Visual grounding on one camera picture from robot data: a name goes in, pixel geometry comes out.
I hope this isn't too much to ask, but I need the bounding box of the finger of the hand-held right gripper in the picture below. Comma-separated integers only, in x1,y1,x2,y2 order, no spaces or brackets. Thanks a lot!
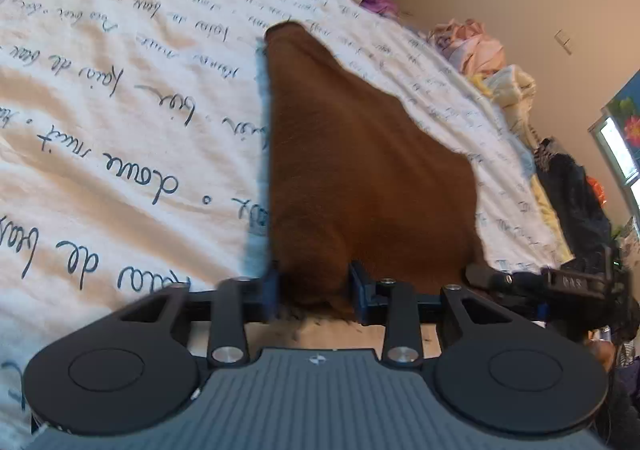
464,264,551,303

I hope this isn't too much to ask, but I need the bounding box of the pale yellow clothes pile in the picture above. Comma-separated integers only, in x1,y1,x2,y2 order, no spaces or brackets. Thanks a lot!
472,64,561,241

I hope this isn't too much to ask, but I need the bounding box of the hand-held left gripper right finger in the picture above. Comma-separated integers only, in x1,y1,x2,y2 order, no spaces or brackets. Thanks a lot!
348,260,496,367

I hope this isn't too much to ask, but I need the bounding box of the dark clothes pile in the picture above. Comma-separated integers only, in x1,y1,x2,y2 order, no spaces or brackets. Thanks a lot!
532,137,613,261

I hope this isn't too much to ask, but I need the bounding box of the person's right hand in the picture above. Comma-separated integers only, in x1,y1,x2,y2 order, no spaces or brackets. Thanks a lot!
586,340,617,373

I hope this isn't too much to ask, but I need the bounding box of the flower wall poster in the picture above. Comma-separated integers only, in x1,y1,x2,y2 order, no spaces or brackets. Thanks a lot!
602,67,640,151

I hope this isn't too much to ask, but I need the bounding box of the pink clothes pile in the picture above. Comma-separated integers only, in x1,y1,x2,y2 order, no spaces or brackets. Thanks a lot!
429,19,506,76

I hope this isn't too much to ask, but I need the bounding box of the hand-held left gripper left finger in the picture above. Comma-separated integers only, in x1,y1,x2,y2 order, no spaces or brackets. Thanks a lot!
116,261,282,367

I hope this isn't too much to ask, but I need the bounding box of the purple cloth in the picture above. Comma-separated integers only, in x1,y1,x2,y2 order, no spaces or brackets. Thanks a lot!
360,0,401,17

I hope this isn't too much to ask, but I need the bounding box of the white script-printed bedspread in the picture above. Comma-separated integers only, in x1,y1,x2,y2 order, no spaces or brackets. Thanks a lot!
0,0,571,450

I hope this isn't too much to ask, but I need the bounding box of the orange cloth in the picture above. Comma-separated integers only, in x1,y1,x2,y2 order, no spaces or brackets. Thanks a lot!
586,175,607,206

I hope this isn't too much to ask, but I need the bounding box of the brown cloth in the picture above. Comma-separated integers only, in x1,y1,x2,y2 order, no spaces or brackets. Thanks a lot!
264,21,486,321

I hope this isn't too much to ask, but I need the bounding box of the light framed window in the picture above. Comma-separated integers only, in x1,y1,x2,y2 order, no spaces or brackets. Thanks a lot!
589,115,640,218

